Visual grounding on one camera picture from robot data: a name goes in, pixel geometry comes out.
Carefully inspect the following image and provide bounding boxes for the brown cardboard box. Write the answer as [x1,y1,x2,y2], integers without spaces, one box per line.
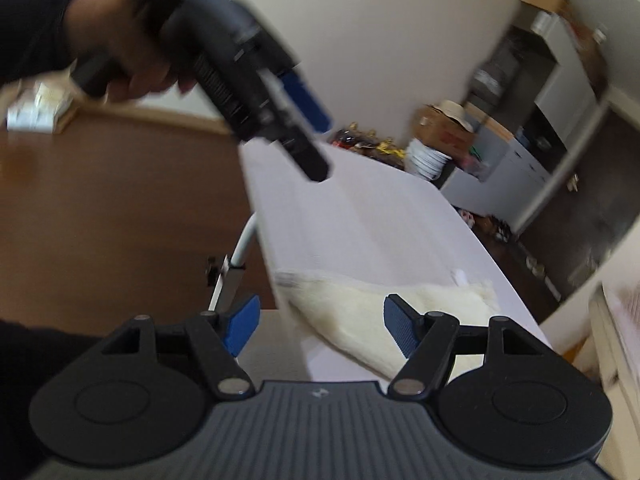
[412,105,477,155]

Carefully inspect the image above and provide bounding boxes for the white blurred boxes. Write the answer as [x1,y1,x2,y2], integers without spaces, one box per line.
[6,80,72,134]

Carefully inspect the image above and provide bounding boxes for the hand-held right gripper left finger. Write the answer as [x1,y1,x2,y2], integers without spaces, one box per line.
[100,296,261,402]

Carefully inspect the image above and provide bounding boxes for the colourful clutter pile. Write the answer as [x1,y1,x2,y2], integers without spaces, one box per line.
[330,124,407,170]

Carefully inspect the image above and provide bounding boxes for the person's left forearm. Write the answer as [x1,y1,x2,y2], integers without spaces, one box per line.
[0,0,96,88]

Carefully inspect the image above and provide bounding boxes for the pair of shoes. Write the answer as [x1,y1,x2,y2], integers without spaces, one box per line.
[460,209,517,244]

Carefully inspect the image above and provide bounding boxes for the cream fluffy towel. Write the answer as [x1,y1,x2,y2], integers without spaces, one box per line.
[276,269,501,381]

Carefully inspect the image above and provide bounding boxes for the white floor cabinet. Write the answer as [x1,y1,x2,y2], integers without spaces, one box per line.
[442,122,572,232]

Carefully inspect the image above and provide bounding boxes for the straw hat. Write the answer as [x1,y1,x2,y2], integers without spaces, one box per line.
[434,100,474,132]

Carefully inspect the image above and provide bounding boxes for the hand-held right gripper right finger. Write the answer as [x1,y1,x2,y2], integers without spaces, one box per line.
[383,294,546,402]

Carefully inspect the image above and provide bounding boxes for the person's left hand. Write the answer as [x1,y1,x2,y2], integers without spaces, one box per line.
[65,0,198,105]

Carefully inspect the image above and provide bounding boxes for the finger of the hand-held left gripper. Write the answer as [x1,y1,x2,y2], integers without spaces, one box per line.
[272,69,334,135]
[260,105,334,183]

